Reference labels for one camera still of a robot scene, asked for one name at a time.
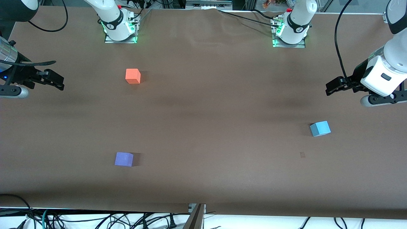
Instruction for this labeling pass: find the blue foam block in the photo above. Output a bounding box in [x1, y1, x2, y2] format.
[310, 121, 331, 137]

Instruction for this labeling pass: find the orange foam block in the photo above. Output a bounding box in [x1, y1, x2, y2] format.
[125, 68, 141, 84]

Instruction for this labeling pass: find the purple foam block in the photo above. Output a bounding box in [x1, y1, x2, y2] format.
[114, 152, 134, 167]

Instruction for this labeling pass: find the colourful background object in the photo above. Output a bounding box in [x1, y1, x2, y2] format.
[262, 0, 286, 9]

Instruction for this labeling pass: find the brown table cover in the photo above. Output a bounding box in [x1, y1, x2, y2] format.
[0, 6, 407, 220]

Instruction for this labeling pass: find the grey metal beam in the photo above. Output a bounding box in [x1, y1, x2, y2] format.
[183, 204, 206, 229]

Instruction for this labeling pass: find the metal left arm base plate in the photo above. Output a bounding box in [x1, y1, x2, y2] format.
[272, 17, 306, 49]

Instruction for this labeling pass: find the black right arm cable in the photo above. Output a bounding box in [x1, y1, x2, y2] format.
[0, 0, 69, 68]

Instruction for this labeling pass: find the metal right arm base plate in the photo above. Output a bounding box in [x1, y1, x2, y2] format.
[104, 14, 140, 44]

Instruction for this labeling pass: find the long black table cable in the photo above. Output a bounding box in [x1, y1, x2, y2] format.
[217, 9, 282, 27]

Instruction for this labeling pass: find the thick black floor cable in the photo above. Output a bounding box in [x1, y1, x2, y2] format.
[0, 194, 32, 229]

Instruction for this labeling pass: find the silver metal frame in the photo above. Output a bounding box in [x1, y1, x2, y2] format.
[185, 0, 233, 10]

